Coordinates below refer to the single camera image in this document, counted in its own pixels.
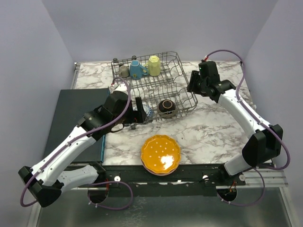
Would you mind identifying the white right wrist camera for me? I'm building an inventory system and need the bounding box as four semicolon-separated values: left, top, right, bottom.
201;55;209;62

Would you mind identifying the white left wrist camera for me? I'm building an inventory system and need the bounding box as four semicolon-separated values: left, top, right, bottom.
109;82;129;95

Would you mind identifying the pale yellow mug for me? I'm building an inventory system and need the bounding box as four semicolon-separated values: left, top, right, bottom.
147;55;161;77

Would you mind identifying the orange polka dot plate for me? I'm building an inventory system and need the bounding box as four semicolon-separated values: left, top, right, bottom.
141;135;181;173

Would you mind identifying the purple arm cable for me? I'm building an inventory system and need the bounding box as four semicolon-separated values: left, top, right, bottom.
20;78;134;210
202;49;291;206

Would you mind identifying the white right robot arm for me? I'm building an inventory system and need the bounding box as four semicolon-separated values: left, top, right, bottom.
187;61;283;185

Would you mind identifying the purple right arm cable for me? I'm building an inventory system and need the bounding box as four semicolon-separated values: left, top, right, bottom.
202;49;291;206

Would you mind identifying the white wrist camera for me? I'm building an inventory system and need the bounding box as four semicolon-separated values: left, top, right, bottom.
201;55;209;62
109;82;129;95

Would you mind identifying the dark brown bowl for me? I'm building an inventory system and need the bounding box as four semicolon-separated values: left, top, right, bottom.
158;99;178;118

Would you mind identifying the grey wire dish rack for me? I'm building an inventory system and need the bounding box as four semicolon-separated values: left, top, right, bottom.
125;51;198;124

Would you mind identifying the small grey cup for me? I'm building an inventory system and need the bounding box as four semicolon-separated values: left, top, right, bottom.
118;65;130;78

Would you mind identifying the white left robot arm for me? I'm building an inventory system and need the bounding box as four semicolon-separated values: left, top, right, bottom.
18;91;146;208

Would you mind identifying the aluminium rail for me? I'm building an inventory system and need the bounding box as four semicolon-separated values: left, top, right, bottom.
39;166;288;190

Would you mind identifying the blue mug white inside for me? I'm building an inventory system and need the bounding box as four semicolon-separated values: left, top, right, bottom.
129;60;148;80

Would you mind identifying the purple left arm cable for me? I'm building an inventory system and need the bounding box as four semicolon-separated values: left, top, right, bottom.
20;78;134;210

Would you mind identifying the pink plate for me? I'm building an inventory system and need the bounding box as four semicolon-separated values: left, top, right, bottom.
143;164;178;176

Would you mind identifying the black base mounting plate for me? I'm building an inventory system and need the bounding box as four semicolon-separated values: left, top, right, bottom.
78;163;276;198

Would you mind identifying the dark network switch box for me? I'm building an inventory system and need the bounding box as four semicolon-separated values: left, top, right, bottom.
43;88;109;165

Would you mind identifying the orange blue patterned bowl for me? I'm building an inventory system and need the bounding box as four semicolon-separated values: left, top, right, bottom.
133;105;153;122

